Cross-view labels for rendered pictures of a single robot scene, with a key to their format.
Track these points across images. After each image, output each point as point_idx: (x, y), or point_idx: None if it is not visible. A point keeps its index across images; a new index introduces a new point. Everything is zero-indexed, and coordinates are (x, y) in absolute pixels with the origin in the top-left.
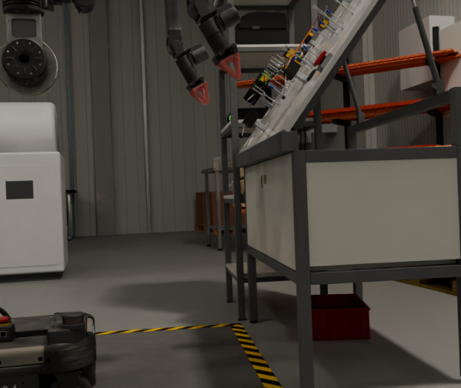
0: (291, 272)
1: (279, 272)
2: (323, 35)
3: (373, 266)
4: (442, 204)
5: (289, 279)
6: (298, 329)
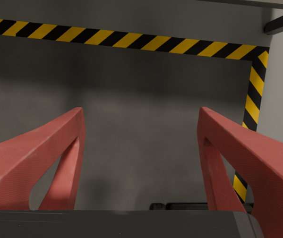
0: None
1: (216, 2)
2: None
3: None
4: None
5: (282, 9)
6: None
